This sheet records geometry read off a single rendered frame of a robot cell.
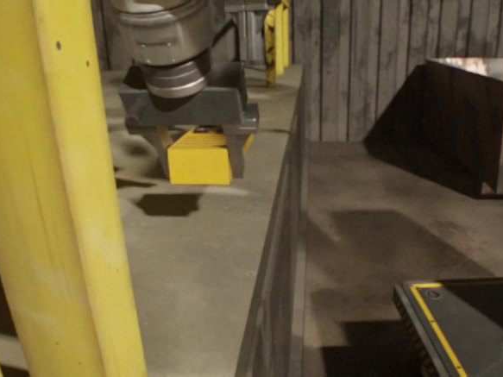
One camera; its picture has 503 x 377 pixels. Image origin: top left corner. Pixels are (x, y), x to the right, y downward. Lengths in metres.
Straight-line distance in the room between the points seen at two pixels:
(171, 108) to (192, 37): 0.10
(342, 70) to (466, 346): 3.19
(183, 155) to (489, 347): 0.86
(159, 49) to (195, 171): 0.18
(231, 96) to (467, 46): 3.83
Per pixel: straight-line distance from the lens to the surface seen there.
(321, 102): 4.05
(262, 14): 0.75
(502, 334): 1.20
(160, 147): 0.54
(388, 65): 4.07
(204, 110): 0.47
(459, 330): 1.18
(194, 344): 0.47
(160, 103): 0.48
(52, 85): 0.26
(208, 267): 0.60
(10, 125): 0.27
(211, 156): 0.53
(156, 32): 0.40
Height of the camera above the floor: 1.01
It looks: 20 degrees down
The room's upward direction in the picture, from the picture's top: 2 degrees counter-clockwise
